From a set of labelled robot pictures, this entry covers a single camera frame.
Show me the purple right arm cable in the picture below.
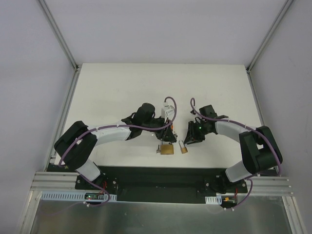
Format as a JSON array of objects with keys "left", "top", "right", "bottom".
[{"left": 189, "top": 97, "right": 283, "bottom": 177}]

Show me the left aluminium frame post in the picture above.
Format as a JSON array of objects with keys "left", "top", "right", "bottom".
[{"left": 36, "top": 0, "right": 82, "bottom": 73}]

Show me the rear aluminium frame rail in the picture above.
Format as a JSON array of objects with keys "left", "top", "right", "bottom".
[{"left": 251, "top": 176, "right": 294, "bottom": 196}]

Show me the right white cable duct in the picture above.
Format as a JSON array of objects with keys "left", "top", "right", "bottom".
[{"left": 205, "top": 195, "right": 222, "bottom": 205}]

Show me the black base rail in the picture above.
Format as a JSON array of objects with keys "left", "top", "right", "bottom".
[{"left": 46, "top": 162, "right": 253, "bottom": 203}]

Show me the large brass padlock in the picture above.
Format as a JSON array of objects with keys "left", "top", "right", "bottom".
[{"left": 160, "top": 141, "right": 174, "bottom": 155}]

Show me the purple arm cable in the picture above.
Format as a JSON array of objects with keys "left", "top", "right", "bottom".
[
  {"left": 189, "top": 97, "right": 283, "bottom": 177},
  {"left": 58, "top": 96, "right": 177, "bottom": 169}
]

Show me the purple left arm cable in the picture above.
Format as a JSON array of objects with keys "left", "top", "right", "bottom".
[{"left": 58, "top": 96, "right": 177, "bottom": 169}]

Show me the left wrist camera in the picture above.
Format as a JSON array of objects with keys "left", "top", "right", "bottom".
[{"left": 161, "top": 102, "right": 175, "bottom": 120}]

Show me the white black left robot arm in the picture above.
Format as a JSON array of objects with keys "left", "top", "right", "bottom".
[{"left": 54, "top": 102, "right": 176, "bottom": 190}]

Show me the white cable duct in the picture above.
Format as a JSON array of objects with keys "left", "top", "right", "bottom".
[
  {"left": 205, "top": 195, "right": 222, "bottom": 205},
  {"left": 41, "top": 191, "right": 117, "bottom": 202}
]

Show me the aluminium frame post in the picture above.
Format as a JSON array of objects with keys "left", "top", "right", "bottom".
[
  {"left": 246, "top": 0, "right": 295, "bottom": 73},
  {"left": 36, "top": 0, "right": 82, "bottom": 73}
]

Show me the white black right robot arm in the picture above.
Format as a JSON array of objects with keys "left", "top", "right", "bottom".
[{"left": 184, "top": 104, "right": 283, "bottom": 192}]

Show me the right aluminium frame post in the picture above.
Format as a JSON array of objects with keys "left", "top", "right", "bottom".
[{"left": 246, "top": 0, "right": 295, "bottom": 73}]

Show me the left white cable duct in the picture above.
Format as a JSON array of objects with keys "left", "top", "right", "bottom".
[{"left": 41, "top": 191, "right": 117, "bottom": 202}]

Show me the small brass padlock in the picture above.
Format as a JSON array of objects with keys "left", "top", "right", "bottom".
[{"left": 179, "top": 140, "right": 188, "bottom": 154}]

